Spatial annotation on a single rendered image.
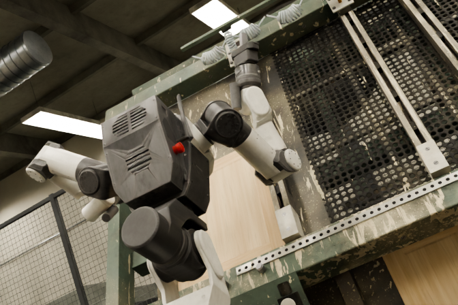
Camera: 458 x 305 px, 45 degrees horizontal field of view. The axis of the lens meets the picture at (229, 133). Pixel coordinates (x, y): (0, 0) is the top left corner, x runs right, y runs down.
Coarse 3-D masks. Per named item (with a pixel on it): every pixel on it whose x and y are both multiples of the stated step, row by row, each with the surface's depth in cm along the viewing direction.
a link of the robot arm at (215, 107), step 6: (216, 102) 176; (222, 102) 177; (210, 108) 174; (216, 108) 170; (222, 108) 168; (210, 114) 171; (210, 120) 170; (246, 126) 174; (246, 132) 173; (240, 138) 173; (246, 138) 173; (234, 144) 174; (240, 144) 174
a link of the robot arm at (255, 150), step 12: (252, 132) 175; (252, 144) 174; (264, 144) 177; (252, 156) 176; (264, 156) 176; (276, 156) 178; (288, 156) 181; (264, 168) 178; (276, 168) 178; (288, 168) 179; (300, 168) 183; (264, 180) 183
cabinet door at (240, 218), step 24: (216, 168) 233; (240, 168) 227; (216, 192) 224; (240, 192) 218; (264, 192) 211; (216, 216) 216; (240, 216) 210; (264, 216) 204; (216, 240) 208; (240, 240) 203; (264, 240) 197
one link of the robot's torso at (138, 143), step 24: (120, 120) 167; (144, 120) 162; (168, 120) 166; (120, 144) 162; (144, 144) 159; (168, 144) 157; (192, 144) 167; (120, 168) 159; (144, 168) 156; (168, 168) 153; (192, 168) 162; (120, 192) 157; (144, 192) 154; (168, 192) 155; (192, 192) 159
